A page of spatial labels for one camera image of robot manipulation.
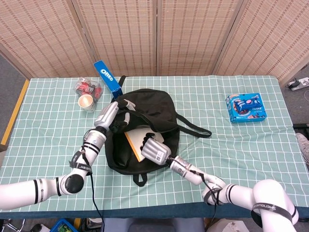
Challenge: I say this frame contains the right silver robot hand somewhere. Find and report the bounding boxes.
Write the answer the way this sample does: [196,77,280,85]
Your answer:
[140,132,172,166]

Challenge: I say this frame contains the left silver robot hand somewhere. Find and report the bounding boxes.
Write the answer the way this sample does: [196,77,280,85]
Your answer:
[93,99,136,133]

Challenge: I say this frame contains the book with yellow cover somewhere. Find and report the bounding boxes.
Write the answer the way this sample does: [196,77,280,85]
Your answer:
[124,129,165,163]

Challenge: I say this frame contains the black fabric backpack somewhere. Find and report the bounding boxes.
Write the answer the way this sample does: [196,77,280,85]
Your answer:
[105,75,212,187]

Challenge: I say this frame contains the white paper cup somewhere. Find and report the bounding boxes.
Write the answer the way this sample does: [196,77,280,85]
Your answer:
[77,94,96,113]

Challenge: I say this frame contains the clear bag red snacks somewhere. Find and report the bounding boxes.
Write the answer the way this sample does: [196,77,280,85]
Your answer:
[73,76,105,100]

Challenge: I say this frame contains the tall blue Oreo box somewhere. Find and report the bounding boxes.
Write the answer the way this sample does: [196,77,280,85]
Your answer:
[93,60,124,102]

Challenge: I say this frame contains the green checked tablecloth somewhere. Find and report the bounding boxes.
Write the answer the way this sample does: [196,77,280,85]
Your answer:
[0,75,305,219]

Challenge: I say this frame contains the grey-blue chair seat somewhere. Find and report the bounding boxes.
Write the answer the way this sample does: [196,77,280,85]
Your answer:
[100,217,205,232]

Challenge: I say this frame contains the bamboo folding screen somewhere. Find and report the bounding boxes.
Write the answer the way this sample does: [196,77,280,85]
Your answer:
[0,0,309,82]

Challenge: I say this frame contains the blue Oreo snack packet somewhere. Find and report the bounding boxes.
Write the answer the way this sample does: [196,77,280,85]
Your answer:
[232,96,263,113]

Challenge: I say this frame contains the flat blue cookie box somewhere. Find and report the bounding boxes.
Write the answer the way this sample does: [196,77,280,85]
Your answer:
[225,93,267,124]

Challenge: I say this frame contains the blue plastic crate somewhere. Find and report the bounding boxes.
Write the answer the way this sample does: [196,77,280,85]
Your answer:
[49,218,79,232]

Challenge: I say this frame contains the grey sneaker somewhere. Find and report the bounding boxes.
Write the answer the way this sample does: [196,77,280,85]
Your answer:
[295,132,309,165]

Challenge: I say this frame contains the white power strip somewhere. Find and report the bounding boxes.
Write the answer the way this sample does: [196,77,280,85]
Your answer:
[286,76,309,91]

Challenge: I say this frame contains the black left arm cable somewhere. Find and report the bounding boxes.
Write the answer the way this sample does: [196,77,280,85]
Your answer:
[81,145,105,232]

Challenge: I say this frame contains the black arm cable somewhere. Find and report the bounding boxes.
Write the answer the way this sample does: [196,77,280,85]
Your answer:
[190,169,222,219]
[81,145,105,232]

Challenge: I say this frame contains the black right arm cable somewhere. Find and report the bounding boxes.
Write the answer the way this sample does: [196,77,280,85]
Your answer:
[190,169,222,219]

